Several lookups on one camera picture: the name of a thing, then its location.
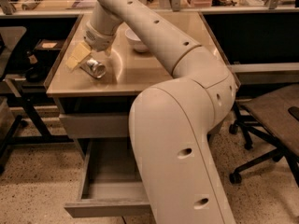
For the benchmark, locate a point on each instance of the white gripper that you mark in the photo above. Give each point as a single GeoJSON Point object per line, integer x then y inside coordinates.
{"type": "Point", "coordinates": [99, 39]}

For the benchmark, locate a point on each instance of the silver blue redbull can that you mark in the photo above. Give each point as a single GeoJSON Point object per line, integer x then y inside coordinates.
{"type": "Point", "coordinates": [93, 68]}

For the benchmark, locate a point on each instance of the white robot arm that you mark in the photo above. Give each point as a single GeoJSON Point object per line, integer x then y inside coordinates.
{"type": "Point", "coordinates": [169, 122]}

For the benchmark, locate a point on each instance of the grey drawer cabinet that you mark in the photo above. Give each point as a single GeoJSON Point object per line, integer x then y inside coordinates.
{"type": "Point", "coordinates": [128, 74]}

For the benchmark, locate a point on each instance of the closed grey top drawer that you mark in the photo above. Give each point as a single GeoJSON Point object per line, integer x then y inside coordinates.
{"type": "Point", "coordinates": [95, 125]}

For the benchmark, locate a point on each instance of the open grey middle drawer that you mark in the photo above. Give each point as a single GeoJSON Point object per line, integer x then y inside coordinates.
{"type": "Point", "coordinates": [110, 185]}

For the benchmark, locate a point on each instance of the white ceramic bowl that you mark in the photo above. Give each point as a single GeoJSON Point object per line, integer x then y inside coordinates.
{"type": "Point", "coordinates": [135, 42]}

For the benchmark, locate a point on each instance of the black side table left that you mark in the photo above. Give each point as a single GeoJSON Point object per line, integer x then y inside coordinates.
{"type": "Point", "coordinates": [29, 67]}

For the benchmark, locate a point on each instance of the black office chair right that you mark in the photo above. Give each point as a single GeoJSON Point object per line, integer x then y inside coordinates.
{"type": "Point", "coordinates": [273, 117]}

